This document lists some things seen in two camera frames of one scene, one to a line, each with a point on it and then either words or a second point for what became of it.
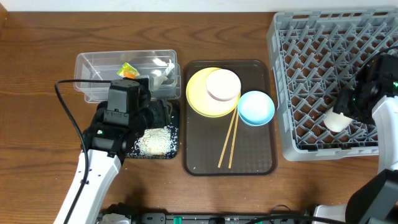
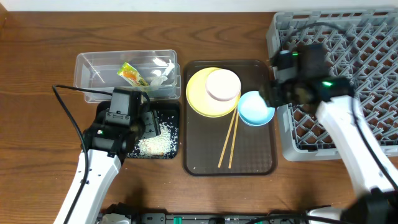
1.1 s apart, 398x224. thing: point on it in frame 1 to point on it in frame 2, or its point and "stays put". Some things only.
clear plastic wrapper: (159, 76) stays put
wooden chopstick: (231, 130) stays put
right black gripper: (344, 104) to (272, 95)
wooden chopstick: (234, 139) stays put
